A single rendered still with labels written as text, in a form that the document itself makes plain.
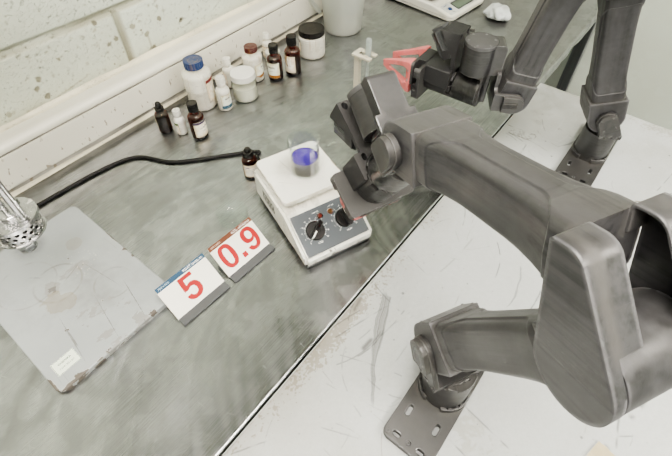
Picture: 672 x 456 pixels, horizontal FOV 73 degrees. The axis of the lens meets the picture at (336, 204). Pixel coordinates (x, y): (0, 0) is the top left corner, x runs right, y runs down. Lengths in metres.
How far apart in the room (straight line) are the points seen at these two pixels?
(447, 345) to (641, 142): 0.77
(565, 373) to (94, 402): 0.59
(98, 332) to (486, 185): 0.60
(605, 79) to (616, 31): 0.09
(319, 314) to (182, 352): 0.21
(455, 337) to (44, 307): 0.61
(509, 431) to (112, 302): 0.60
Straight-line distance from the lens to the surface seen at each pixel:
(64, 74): 1.05
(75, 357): 0.78
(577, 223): 0.31
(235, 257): 0.77
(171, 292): 0.75
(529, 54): 0.87
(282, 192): 0.76
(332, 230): 0.76
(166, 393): 0.71
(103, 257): 0.86
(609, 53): 0.91
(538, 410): 0.72
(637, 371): 0.33
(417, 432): 0.66
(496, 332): 0.44
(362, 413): 0.67
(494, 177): 0.36
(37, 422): 0.77
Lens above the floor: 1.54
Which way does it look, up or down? 48 degrees down
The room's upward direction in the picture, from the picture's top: straight up
